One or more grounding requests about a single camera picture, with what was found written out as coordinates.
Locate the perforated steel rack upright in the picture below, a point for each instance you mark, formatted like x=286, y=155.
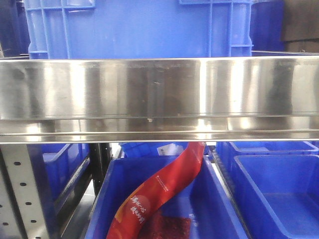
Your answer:
x=26, y=199

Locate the blue bin lower right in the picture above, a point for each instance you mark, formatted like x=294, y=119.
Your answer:
x=278, y=196

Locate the steel shelf front beam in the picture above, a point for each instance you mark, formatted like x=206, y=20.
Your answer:
x=192, y=99

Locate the blue bin holding red bag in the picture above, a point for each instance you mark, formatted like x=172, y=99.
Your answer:
x=204, y=203

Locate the red printed snack bag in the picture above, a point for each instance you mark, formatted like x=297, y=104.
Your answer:
x=158, y=189

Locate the blue crate on upper shelf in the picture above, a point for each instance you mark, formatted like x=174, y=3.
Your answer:
x=124, y=29

